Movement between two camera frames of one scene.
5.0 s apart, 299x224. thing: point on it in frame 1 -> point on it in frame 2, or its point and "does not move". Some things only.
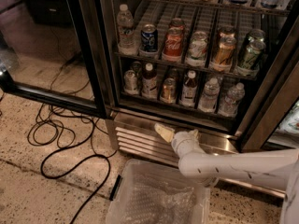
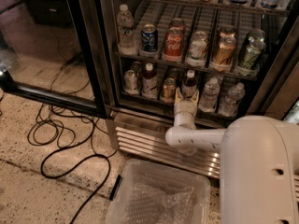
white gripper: (184, 139) -> (185, 105)
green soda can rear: (257, 35) does not move
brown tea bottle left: (149, 83) does not move
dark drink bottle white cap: (189, 90) does not move
